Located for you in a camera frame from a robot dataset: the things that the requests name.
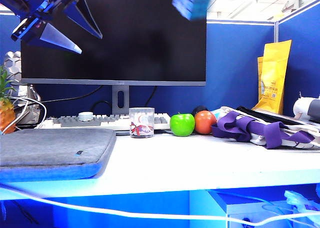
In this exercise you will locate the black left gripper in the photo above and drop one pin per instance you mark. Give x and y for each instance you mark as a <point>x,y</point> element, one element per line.
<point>37,8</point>

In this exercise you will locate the Rubik's cube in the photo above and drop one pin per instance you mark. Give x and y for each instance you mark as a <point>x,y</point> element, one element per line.
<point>192,5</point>

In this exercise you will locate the black computer monitor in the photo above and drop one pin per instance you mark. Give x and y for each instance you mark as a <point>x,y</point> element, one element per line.
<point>125,38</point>

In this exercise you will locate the silver geometric sculpture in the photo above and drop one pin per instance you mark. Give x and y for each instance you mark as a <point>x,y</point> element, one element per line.
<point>13,65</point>

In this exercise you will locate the grey monitor stand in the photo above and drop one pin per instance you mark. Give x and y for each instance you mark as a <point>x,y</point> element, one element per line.
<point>120,98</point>

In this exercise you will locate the white round cap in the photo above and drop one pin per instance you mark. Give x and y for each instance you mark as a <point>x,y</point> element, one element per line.
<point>85,116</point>

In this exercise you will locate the white grey mechanical keyboard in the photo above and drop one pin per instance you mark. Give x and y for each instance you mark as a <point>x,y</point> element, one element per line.
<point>105,121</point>

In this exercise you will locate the pineapple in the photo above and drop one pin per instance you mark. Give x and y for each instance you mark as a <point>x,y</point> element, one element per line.
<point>6,113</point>

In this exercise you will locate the clear printed glass cup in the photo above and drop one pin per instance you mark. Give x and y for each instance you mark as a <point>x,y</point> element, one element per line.
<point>141,124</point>

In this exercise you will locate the grey felt laptop sleeve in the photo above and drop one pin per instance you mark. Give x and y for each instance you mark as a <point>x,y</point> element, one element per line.
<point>50,148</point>

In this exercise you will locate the green apple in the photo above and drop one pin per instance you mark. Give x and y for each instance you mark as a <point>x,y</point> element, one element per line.
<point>182,124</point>

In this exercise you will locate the black round object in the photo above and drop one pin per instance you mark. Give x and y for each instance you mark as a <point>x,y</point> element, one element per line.
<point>198,109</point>

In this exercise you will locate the orange round fruit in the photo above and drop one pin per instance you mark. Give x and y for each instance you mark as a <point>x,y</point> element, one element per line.
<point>205,123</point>

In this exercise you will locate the light blue patterned item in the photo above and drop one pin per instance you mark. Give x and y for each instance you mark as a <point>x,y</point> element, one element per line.
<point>218,113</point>

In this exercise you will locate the small yellow pouch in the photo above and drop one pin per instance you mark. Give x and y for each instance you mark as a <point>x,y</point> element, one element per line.
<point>260,70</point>

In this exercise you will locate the purple white tote bag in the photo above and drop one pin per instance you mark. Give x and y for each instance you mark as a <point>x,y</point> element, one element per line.
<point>250,128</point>

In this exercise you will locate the large yellow pouch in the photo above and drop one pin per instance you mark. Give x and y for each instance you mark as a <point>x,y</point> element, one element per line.
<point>273,83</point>

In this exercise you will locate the white grey device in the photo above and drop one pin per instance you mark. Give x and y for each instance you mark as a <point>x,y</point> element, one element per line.
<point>303,108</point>

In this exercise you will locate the white drawer cabinet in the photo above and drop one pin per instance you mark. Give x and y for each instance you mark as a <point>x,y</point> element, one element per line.
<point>250,208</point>

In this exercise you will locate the clear plastic bag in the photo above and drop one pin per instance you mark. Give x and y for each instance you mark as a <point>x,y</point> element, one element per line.
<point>297,200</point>

